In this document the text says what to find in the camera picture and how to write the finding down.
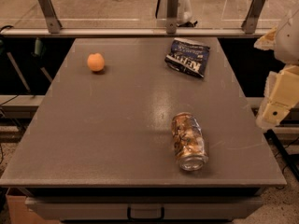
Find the grey drawer with handle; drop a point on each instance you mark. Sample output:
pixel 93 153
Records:
pixel 196 208

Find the crushed gold soda can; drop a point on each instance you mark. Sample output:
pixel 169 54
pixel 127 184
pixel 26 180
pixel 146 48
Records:
pixel 190 147

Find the right metal rail bracket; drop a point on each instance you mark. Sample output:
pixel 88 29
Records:
pixel 249 24

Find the metal rail bracket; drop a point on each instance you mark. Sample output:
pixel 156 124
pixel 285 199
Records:
pixel 53 24
pixel 249 24
pixel 171 16

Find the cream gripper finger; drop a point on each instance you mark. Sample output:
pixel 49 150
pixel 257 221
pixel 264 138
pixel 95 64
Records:
pixel 281 94
pixel 267 41

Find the horizontal metal rail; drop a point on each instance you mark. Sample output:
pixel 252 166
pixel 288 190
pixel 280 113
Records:
pixel 114 32

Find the middle metal rail bracket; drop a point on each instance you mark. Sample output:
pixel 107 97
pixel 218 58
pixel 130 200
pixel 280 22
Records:
pixel 171 16

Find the blue chip bag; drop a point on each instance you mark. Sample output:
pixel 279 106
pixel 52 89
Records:
pixel 188 56

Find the left metal rail bracket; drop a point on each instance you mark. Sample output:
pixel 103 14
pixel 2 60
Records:
pixel 53 24

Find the orange fruit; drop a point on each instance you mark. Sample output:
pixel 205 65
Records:
pixel 96 62

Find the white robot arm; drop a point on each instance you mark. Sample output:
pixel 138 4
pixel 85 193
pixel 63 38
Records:
pixel 287 39

